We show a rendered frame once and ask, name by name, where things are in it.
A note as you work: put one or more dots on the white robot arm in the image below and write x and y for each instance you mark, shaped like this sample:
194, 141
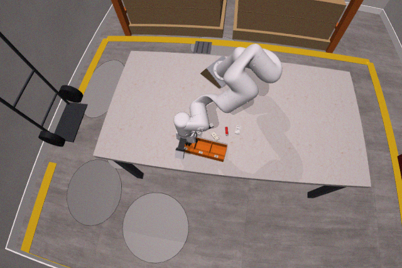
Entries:
264, 63

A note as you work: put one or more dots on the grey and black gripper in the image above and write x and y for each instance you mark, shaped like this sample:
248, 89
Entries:
190, 140

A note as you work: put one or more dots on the orange rack of bins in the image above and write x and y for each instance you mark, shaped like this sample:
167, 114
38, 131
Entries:
207, 149

